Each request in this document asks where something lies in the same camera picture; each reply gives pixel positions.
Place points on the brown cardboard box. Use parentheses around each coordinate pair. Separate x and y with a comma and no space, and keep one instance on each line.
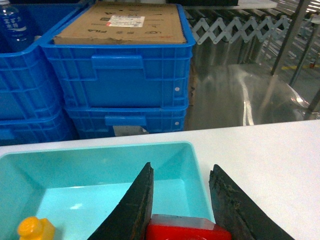
(119,23)

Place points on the grey expandable scissor conveyor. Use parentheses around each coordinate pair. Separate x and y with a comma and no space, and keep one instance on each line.
(228,32)

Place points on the upper middle blue crate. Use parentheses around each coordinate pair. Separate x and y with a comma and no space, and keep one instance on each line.
(29,88)

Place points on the yellow toy block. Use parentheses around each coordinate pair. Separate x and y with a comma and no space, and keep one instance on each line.
(33,228)

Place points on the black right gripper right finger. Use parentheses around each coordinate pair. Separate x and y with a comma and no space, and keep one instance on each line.
(237,213)

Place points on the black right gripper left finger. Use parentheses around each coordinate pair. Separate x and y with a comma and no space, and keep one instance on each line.
(130,218)

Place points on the lower middle blue crate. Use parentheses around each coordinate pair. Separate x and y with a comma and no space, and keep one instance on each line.
(56,128)

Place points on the red toy block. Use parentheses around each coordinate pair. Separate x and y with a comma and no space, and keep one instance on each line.
(171,227)

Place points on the clear water bottle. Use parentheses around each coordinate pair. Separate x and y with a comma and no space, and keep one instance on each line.
(14,27)

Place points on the lower right blue crate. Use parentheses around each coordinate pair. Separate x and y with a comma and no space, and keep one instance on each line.
(103,122)

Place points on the upper right blue crate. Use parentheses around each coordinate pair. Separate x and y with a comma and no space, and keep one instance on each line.
(123,75)

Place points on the teal plastic bin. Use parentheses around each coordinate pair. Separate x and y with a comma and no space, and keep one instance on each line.
(76,189)

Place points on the blue crate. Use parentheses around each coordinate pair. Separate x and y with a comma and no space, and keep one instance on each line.
(123,75)
(103,122)
(29,88)
(56,128)

